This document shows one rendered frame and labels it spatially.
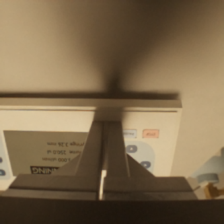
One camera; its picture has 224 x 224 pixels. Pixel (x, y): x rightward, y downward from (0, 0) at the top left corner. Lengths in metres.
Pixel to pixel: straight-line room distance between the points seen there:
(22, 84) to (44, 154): 0.07
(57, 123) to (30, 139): 0.03
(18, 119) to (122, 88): 0.11
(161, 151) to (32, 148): 0.13
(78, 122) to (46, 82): 0.05
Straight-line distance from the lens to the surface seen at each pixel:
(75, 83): 0.16
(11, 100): 0.18
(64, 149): 0.17
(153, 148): 0.17
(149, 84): 0.16
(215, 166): 0.72
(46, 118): 0.16
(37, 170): 0.20
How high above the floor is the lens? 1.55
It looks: 37 degrees down
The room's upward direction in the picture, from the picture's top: 179 degrees counter-clockwise
